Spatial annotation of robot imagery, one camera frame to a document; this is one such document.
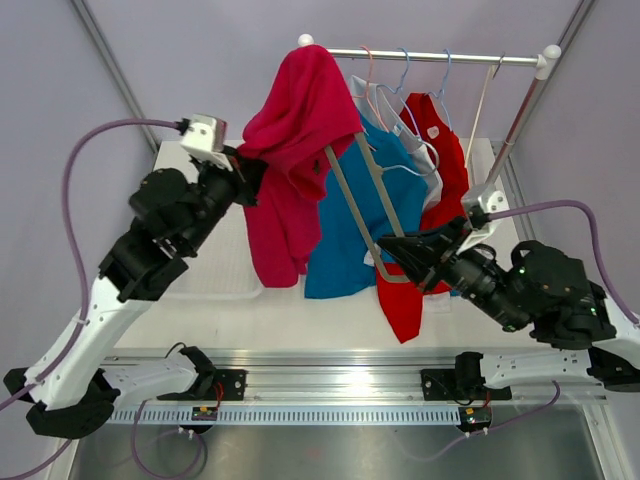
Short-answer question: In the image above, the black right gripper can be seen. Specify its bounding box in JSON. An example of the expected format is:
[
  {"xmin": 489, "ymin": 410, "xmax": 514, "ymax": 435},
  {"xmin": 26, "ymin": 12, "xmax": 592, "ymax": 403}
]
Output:
[{"xmin": 378, "ymin": 214, "xmax": 530, "ymax": 333}]

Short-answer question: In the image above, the grey hanger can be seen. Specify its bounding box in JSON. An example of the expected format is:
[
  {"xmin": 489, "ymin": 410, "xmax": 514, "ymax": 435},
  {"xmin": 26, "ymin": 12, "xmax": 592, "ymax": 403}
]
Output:
[{"xmin": 324, "ymin": 132, "xmax": 408, "ymax": 284}]

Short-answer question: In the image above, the magenta t shirt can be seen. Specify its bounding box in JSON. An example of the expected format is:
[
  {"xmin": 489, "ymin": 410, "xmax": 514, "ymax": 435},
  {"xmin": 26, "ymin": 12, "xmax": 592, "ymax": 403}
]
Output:
[{"xmin": 239, "ymin": 45, "xmax": 362, "ymax": 288}]

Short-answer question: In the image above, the blue t shirt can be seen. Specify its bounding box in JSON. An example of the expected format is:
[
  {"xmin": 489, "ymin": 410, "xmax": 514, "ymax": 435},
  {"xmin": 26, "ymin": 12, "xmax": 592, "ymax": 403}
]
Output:
[{"xmin": 304, "ymin": 118, "xmax": 427, "ymax": 299}]

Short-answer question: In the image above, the pink hanger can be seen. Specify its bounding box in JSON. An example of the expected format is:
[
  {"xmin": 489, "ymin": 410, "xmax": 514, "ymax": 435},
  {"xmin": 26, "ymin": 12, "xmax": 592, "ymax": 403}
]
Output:
[{"xmin": 359, "ymin": 45, "xmax": 389, "ymax": 133}]

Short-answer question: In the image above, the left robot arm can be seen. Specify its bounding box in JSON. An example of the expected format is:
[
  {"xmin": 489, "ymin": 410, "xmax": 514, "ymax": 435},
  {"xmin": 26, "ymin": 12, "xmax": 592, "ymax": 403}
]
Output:
[{"xmin": 3, "ymin": 146, "xmax": 268, "ymax": 440}]

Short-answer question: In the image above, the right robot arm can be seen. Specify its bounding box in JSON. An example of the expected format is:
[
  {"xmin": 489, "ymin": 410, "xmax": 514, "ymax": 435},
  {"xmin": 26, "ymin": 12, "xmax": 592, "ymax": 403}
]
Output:
[{"xmin": 378, "ymin": 217, "xmax": 639, "ymax": 397}]

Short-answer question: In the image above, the red t shirt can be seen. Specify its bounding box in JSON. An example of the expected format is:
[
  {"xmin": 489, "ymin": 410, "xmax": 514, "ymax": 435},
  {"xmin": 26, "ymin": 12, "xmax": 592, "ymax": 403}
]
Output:
[{"xmin": 376, "ymin": 93, "xmax": 469, "ymax": 343}]

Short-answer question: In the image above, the white t shirt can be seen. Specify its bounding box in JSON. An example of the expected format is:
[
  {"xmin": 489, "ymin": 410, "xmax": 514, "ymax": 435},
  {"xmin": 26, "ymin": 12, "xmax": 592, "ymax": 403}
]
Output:
[{"xmin": 347, "ymin": 75, "xmax": 443, "ymax": 211}]

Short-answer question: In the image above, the light blue hanger right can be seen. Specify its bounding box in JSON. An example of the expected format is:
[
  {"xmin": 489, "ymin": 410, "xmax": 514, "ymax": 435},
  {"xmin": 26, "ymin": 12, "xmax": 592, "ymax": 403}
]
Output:
[{"xmin": 426, "ymin": 48, "xmax": 453, "ymax": 130}]

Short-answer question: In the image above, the light blue hanger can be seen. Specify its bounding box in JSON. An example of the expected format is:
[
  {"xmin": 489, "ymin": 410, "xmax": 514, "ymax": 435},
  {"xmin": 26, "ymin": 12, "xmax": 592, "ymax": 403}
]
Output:
[
  {"xmin": 426, "ymin": 48, "xmax": 453, "ymax": 130},
  {"xmin": 376, "ymin": 47, "xmax": 440, "ymax": 178}
]

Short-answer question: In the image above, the light blue hanger middle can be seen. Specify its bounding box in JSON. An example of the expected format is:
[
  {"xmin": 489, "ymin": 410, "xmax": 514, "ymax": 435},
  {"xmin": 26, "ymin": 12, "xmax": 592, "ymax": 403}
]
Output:
[{"xmin": 376, "ymin": 47, "xmax": 440, "ymax": 178}]

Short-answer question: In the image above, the cream white hanger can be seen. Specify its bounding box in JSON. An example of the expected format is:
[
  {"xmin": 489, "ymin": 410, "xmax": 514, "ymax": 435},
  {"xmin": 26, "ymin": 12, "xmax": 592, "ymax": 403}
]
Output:
[{"xmin": 464, "ymin": 52, "xmax": 506, "ymax": 168}]

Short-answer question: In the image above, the clear plastic basket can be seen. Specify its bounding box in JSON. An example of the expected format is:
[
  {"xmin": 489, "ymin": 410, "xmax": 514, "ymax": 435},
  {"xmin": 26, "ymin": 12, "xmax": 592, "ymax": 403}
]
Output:
[{"xmin": 165, "ymin": 205, "xmax": 263, "ymax": 301}]

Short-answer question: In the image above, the metal clothes rack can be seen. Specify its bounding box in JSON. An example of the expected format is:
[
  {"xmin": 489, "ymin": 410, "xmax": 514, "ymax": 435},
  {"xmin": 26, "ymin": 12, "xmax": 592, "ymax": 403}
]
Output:
[{"xmin": 297, "ymin": 33, "xmax": 563, "ymax": 211}]

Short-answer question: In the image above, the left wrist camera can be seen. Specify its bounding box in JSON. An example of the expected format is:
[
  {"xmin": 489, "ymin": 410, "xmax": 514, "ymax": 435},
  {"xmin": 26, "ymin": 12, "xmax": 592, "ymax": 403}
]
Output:
[{"xmin": 177, "ymin": 114, "xmax": 232, "ymax": 171}]

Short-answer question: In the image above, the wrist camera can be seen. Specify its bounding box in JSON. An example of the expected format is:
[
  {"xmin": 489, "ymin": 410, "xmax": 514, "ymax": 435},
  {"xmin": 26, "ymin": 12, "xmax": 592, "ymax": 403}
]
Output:
[
  {"xmin": 458, "ymin": 183, "xmax": 509, "ymax": 253},
  {"xmin": 177, "ymin": 114, "xmax": 232, "ymax": 171}
]

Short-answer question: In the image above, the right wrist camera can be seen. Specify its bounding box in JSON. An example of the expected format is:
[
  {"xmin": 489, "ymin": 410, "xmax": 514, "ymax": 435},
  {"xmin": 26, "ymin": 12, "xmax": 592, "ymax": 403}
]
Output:
[{"xmin": 458, "ymin": 183, "xmax": 509, "ymax": 253}]

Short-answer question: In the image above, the white slotted cable duct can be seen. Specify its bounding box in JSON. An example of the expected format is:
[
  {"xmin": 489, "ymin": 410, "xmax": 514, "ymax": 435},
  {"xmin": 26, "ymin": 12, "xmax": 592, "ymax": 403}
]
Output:
[{"xmin": 109, "ymin": 405, "xmax": 461, "ymax": 426}]

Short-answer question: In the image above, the aluminium mounting rail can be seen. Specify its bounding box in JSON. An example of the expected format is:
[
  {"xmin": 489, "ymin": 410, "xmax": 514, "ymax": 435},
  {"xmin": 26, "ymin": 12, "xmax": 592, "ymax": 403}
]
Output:
[{"xmin": 94, "ymin": 347, "xmax": 609, "ymax": 407}]

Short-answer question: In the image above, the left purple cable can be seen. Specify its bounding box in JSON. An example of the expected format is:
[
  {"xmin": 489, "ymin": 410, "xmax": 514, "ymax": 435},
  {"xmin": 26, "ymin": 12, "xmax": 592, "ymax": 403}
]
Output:
[{"xmin": 0, "ymin": 118, "xmax": 182, "ymax": 414}]

